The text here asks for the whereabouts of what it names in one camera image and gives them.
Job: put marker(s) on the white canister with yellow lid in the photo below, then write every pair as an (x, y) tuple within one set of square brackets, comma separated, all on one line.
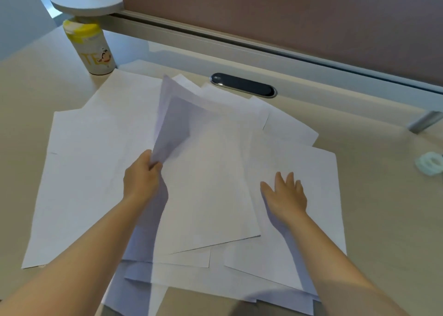
[(93, 49)]

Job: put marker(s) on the person's right little finger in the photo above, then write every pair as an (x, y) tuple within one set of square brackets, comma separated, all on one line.
[(304, 197)]

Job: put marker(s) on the pale green tape roll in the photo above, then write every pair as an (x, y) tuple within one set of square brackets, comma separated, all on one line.
[(430, 164)]

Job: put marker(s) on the grey metal bracket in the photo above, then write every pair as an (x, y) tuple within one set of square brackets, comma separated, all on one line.
[(426, 121)]

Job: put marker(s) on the grey aluminium partition rail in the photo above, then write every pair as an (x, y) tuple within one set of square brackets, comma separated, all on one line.
[(242, 46)]

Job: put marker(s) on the pile of white papers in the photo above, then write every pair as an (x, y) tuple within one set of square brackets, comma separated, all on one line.
[(90, 174)]

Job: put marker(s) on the person's right middle finger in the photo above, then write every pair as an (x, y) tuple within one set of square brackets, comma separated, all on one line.
[(290, 180)]

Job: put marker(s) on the person's right forearm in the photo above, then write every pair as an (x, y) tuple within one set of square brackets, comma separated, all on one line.
[(332, 267)]

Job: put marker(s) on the person's left forearm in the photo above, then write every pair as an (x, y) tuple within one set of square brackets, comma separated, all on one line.
[(79, 257)]

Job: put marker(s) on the single white paper sheet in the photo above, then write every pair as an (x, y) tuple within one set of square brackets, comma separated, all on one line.
[(207, 187)]

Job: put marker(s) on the person's right hand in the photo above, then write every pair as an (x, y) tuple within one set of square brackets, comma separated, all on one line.
[(287, 201)]

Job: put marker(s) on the person's left thumb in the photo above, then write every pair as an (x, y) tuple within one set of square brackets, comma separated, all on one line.
[(156, 166)]

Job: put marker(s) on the mauve desk partition panel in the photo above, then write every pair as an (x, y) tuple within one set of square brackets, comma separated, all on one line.
[(294, 14)]

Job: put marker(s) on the person's left hand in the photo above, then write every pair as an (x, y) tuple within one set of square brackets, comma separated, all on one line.
[(140, 180)]

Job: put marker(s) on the person's right thumb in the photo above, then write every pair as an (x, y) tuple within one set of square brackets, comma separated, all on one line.
[(268, 188)]

